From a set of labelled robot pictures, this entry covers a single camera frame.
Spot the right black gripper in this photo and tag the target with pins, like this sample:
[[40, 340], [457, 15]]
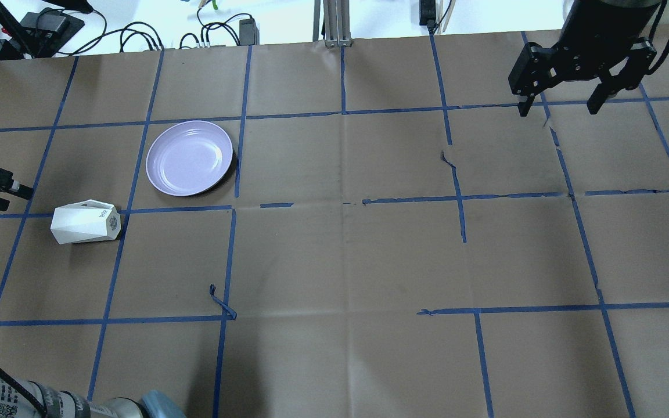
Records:
[[597, 35]]

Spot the black power adapter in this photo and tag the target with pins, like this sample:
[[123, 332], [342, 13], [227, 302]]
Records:
[[248, 32]]

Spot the aluminium frame post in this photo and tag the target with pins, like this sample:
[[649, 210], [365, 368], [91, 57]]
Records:
[[332, 23]]

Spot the loose blue tape strip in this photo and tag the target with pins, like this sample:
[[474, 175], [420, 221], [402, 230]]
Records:
[[230, 313]]

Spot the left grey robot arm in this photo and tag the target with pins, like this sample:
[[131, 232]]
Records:
[[23, 398]]

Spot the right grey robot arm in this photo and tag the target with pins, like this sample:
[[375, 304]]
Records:
[[655, 10]]

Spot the lilac round plate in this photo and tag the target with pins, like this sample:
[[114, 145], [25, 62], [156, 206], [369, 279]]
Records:
[[189, 158]]

